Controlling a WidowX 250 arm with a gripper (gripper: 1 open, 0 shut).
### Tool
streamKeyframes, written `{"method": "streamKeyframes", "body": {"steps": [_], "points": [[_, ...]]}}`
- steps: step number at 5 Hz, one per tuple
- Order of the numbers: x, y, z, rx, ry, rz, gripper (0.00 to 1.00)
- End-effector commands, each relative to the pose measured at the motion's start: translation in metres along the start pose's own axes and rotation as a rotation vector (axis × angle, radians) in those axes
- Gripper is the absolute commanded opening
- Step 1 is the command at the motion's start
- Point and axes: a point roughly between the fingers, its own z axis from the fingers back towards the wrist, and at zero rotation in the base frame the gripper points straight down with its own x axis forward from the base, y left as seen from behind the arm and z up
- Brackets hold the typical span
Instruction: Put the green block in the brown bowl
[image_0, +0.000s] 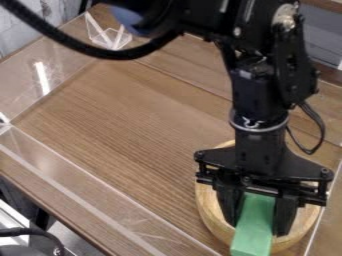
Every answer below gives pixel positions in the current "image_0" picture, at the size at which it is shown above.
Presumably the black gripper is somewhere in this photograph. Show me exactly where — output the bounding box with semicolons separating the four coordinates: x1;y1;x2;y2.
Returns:
194;132;334;237

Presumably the green rectangular block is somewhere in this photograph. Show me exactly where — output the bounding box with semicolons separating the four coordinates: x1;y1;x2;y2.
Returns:
230;194;275;256

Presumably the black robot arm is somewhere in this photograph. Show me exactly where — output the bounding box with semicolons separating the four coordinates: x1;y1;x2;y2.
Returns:
96;0;334;236

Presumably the brown wooden bowl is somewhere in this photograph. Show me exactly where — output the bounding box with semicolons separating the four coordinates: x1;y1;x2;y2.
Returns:
194;139;324;254

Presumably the clear acrylic tray wall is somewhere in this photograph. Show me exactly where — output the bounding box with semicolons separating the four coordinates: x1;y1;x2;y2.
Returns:
0;112;227;256

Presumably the black clamp with cable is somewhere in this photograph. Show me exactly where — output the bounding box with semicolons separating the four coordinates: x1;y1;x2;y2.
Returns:
0;227;67;256

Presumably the clear acrylic corner bracket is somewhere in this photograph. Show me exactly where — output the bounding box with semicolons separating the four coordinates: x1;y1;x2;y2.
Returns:
84;12;133;50

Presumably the black cable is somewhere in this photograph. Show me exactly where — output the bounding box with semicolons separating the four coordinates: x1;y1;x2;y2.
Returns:
0;0;185;61

